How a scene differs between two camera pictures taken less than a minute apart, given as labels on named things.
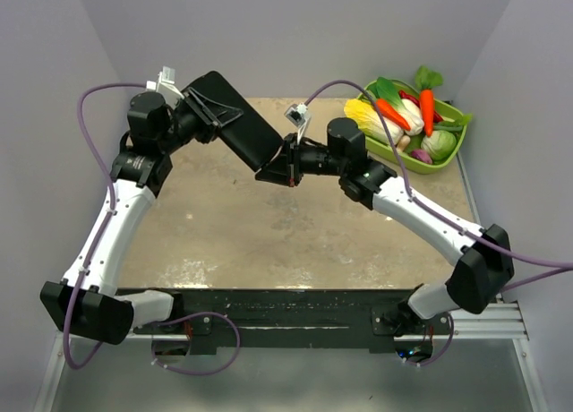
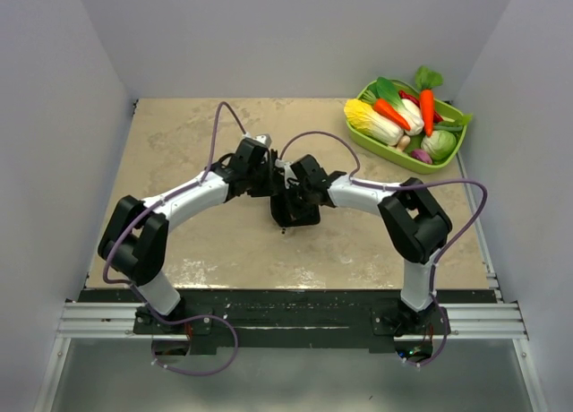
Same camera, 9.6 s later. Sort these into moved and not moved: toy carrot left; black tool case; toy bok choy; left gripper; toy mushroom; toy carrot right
Moved: black tool case; left gripper
Not moved: toy mushroom; toy bok choy; toy carrot right; toy carrot left
